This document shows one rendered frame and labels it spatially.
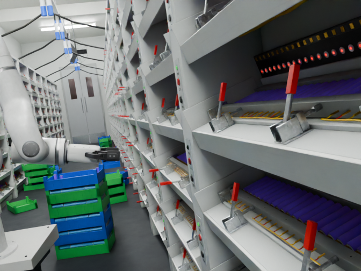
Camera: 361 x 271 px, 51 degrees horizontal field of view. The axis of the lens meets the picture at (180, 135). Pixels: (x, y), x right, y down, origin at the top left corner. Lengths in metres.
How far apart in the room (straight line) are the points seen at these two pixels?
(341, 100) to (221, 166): 0.49
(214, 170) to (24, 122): 0.57
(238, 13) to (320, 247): 0.34
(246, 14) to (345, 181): 0.26
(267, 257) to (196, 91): 0.42
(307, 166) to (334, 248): 0.16
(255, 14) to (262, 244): 0.37
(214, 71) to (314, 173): 0.52
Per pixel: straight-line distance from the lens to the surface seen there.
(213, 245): 0.93
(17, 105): 1.22
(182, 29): 0.88
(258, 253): 0.65
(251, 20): 0.51
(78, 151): 1.20
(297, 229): 0.61
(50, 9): 4.76
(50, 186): 2.22
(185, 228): 1.38
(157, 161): 1.57
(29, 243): 1.61
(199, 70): 0.88
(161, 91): 1.56
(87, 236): 2.25
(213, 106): 0.88
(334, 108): 0.47
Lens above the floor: 0.78
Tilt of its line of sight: 5 degrees down
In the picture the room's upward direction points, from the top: 8 degrees counter-clockwise
